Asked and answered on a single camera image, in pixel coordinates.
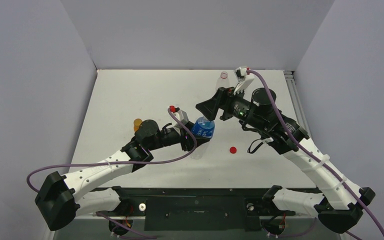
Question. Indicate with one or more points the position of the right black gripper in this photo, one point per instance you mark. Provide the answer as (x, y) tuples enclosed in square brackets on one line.
[(222, 104)]

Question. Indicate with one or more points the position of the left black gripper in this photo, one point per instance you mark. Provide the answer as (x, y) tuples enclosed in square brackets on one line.
[(187, 138)]

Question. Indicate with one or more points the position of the blue label water bottle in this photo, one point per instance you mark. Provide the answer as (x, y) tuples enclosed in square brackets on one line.
[(202, 128)]

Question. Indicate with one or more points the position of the orange juice bottle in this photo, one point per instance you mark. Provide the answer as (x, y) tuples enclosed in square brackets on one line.
[(136, 124)]

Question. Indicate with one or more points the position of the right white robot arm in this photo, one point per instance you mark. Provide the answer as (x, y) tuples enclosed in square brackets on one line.
[(339, 203)]

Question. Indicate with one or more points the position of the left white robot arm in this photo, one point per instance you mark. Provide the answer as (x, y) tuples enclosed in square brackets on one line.
[(63, 197)]

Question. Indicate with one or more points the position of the red label water bottle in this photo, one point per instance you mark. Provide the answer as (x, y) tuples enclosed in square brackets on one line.
[(222, 81)]

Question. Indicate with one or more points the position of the red bottle cap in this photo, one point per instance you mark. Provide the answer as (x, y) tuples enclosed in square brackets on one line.
[(232, 150)]

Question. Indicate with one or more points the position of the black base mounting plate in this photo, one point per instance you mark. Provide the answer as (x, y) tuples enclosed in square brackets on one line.
[(194, 209)]

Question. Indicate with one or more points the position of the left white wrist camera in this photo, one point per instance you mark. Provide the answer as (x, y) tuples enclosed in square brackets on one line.
[(179, 116)]

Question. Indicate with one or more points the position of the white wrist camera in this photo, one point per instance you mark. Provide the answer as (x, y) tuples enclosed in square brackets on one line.
[(244, 79), (179, 116)]

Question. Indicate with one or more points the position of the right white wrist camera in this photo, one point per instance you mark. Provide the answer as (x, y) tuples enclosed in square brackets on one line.
[(244, 79)]

